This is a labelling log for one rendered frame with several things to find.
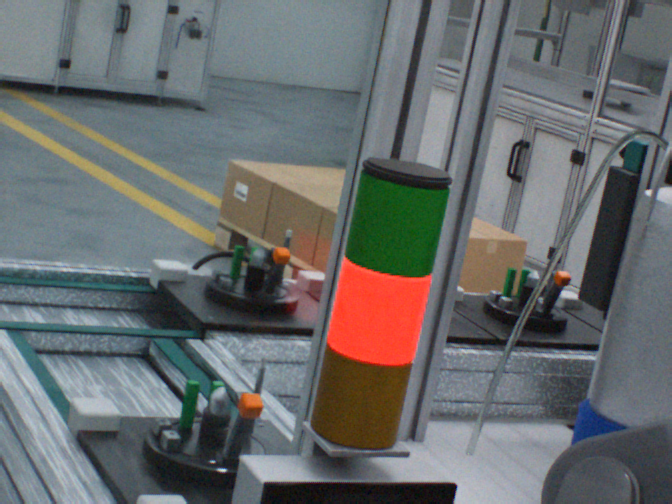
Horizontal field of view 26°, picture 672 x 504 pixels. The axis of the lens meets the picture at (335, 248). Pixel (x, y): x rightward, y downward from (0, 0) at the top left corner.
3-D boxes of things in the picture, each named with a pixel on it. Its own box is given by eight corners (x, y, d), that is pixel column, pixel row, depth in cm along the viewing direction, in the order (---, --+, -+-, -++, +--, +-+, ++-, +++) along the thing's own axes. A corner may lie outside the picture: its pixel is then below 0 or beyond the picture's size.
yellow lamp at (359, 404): (411, 450, 81) (429, 368, 80) (331, 449, 79) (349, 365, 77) (372, 416, 85) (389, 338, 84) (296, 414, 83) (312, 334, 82)
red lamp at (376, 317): (429, 367, 80) (448, 282, 79) (349, 363, 77) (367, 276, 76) (389, 336, 84) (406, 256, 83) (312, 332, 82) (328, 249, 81)
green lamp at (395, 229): (448, 280, 79) (467, 194, 78) (367, 274, 76) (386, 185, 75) (406, 254, 83) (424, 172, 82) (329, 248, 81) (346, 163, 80)
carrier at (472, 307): (622, 358, 232) (640, 284, 229) (496, 351, 221) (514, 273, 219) (542, 310, 253) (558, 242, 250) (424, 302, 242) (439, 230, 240)
